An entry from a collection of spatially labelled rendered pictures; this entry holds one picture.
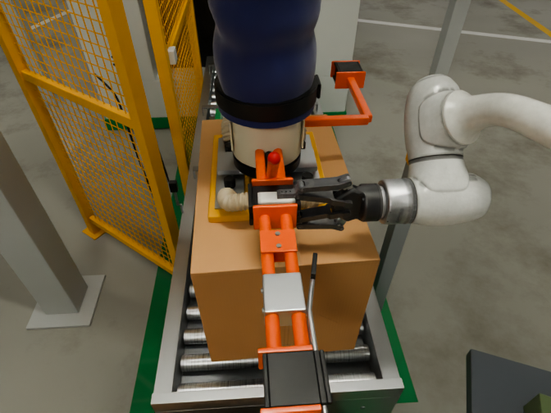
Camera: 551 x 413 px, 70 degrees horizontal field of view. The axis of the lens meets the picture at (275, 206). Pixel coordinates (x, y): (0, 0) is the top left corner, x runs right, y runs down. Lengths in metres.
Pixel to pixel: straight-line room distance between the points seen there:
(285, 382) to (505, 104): 0.54
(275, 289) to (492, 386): 0.71
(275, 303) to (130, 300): 1.64
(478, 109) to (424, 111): 0.10
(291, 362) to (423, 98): 0.54
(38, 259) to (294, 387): 1.54
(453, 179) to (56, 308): 1.90
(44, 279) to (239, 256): 1.32
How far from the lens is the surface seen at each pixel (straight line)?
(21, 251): 1.93
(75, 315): 2.23
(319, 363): 0.55
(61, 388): 2.07
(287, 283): 0.62
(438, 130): 0.79
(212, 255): 0.85
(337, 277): 0.88
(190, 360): 1.33
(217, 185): 0.98
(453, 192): 0.80
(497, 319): 2.28
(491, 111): 0.75
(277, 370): 0.54
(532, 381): 1.23
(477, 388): 1.16
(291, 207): 0.72
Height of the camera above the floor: 1.73
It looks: 43 degrees down
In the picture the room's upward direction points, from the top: straight up
